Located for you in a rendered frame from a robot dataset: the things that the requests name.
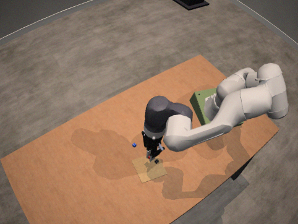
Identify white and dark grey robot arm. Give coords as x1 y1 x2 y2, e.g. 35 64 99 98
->
143 63 289 152

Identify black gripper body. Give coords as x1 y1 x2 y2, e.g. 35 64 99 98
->
145 134 163 147

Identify beige square mat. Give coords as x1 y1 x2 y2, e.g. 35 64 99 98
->
132 156 167 183

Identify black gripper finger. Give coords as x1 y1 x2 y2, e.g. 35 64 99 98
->
142 131 151 158
149 143 165 162

